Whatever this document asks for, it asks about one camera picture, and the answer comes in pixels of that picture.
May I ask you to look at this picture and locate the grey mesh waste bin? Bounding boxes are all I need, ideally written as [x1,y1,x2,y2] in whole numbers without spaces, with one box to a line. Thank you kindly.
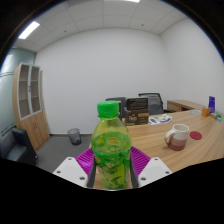
[67,127,83,146]

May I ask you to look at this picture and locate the flat round red coaster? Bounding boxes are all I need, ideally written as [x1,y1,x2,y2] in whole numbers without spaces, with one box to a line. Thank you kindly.
[189,130,203,141]

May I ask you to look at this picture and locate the orange cardboard box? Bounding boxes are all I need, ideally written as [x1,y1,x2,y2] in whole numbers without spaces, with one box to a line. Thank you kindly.
[201,106,212,118]

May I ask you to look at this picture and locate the green drink bottle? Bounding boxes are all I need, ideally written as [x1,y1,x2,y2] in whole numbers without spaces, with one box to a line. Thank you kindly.
[90,100,133,191]

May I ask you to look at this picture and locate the dark brown flat box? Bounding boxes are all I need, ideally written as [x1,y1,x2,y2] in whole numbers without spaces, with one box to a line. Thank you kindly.
[125,97,149,112]

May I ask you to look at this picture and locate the grey mesh office chair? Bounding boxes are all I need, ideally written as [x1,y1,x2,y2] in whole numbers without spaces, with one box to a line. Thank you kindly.
[137,92,175,116]

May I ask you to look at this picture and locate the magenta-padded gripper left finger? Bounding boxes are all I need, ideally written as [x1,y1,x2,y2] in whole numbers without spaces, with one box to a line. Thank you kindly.
[52,146,98,190]

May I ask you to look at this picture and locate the long ceiling light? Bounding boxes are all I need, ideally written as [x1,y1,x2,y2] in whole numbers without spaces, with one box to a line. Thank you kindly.
[17,20,41,41]

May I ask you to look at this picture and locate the black padded office chair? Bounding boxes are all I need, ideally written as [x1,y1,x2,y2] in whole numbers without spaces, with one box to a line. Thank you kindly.
[105,96,128,120]

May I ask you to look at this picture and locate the white and brown mug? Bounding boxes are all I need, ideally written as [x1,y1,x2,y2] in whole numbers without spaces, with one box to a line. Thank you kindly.
[164,123,191,152]

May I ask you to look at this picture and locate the tall purple box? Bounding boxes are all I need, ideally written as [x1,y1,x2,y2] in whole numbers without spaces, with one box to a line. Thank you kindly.
[207,95,217,115]

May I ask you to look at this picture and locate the brown box with yellow band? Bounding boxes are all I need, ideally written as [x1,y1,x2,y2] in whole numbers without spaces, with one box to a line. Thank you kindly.
[124,109,150,127]

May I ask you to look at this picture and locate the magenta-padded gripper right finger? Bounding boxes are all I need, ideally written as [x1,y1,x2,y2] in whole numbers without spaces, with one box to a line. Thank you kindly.
[129,145,174,189]

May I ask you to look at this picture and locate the black leather armchair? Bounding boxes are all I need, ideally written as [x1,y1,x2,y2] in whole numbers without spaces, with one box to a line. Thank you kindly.
[0,127,39,166]

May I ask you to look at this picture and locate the wooden shelf unit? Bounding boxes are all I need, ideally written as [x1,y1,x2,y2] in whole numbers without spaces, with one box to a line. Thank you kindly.
[12,62,51,152]

